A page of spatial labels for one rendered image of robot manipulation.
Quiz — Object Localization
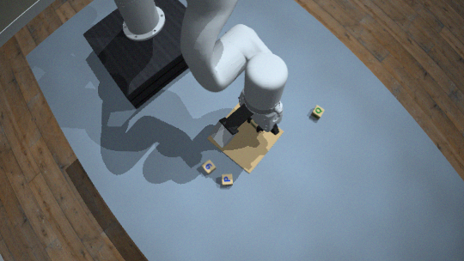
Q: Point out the tan flat mat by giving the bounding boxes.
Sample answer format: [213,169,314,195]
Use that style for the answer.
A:
[207,120,284,173]

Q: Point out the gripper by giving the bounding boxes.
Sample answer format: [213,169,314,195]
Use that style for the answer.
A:
[238,89,283,136]

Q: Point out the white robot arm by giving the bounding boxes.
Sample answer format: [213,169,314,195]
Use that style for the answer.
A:
[114,0,288,148]

